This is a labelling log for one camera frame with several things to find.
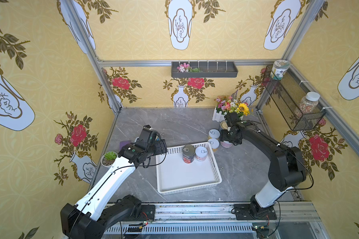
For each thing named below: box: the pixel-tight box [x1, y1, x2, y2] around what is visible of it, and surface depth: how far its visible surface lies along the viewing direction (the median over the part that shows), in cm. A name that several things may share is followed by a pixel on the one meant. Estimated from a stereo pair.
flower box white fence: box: [212, 90, 251, 122], surface depth 102 cm
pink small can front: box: [194, 145, 208, 162], surface depth 92 cm
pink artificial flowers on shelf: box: [176, 62, 202, 73], surface depth 88 cm
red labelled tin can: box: [182, 144, 196, 164], surface depth 87 cm
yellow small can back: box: [208, 128, 221, 139], surface depth 100 cm
